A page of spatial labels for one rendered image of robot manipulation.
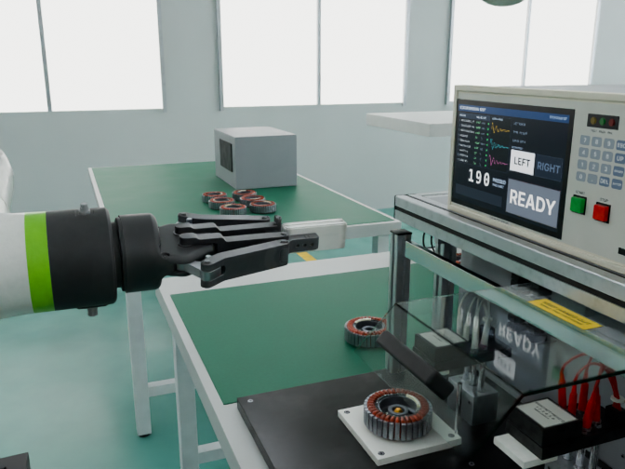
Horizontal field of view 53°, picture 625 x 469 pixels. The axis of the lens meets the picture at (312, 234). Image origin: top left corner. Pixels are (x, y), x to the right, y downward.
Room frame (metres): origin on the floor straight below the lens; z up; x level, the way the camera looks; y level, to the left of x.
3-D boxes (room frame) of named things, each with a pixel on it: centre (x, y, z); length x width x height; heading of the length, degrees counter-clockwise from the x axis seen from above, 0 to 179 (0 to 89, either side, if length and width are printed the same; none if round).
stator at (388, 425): (0.92, -0.14, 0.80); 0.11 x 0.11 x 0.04
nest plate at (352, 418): (0.92, -0.14, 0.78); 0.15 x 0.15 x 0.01; 21
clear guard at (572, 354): (0.67, -0.25, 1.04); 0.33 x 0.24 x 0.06; 111
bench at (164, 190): (3.09, 0.50, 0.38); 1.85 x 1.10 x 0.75; 21
